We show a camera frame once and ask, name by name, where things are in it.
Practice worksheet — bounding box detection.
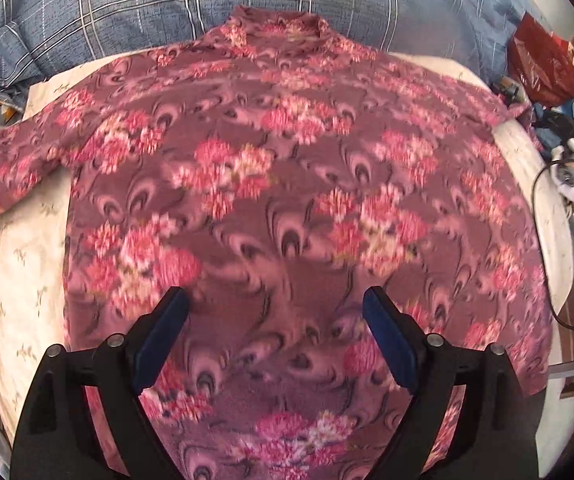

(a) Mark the blue clothes pile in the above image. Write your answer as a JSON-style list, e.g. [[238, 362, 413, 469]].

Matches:
[[532, 100, 574, 151]]

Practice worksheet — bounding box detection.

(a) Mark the blue plaid quilt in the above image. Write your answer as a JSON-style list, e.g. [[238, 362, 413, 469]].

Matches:
[[0, 0, 536, 102]]

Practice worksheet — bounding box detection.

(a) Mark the cream leaf print sheet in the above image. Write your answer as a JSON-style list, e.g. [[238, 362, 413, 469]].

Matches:
[[0, 52, 574, 461]]

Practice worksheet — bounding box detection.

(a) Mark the black cable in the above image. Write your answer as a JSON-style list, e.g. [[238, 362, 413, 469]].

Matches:
[[531, 159, 574, 334]]

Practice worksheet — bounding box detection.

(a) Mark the pink floral patterned shirt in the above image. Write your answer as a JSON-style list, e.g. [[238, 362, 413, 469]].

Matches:
[[0, 8, 552, 479]]

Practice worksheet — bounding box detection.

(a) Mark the red plastic bag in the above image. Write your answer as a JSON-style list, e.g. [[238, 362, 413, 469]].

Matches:
[[507, 13, 574, 107]]

